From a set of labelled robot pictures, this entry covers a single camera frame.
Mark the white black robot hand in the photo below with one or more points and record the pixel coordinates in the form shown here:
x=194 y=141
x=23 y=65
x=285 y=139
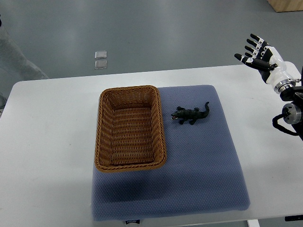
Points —
x=266 y=59

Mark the dark toy crocodile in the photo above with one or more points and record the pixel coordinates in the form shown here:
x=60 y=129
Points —
x=189 y=114

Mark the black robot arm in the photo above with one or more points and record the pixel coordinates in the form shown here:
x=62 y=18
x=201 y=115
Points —
x=292 y=111

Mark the brown wicker basket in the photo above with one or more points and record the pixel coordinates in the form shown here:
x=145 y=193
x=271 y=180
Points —
x=130 y=131

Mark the wooden box corner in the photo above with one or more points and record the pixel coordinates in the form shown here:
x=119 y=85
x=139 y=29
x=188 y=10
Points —
x=286 y=5

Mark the blue textured cushion mat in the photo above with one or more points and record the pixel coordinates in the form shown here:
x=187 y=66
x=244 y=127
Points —
x=202 y=173

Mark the upper metal floor plate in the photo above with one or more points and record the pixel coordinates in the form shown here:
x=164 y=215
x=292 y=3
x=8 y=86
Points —
x=100 y=55

